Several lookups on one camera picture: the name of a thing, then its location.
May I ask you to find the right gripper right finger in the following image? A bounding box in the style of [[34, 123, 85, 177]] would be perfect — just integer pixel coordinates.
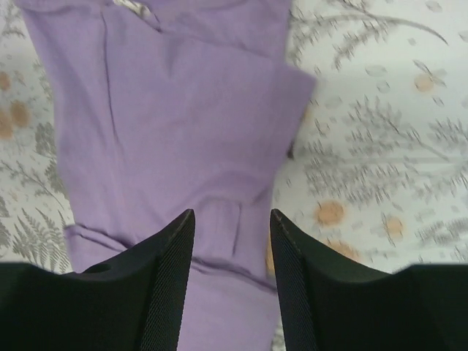
[[270, 209, 467, 351]]

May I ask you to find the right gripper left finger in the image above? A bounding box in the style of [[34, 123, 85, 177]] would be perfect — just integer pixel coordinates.
[[1, 210, 195, 351]]

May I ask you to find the purple t shirt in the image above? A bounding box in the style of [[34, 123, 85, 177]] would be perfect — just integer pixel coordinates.
[[17, 1, 314, 350]]

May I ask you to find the floral patterned table mat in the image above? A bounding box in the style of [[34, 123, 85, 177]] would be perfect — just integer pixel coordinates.
[[0, 0, 468, 351]]

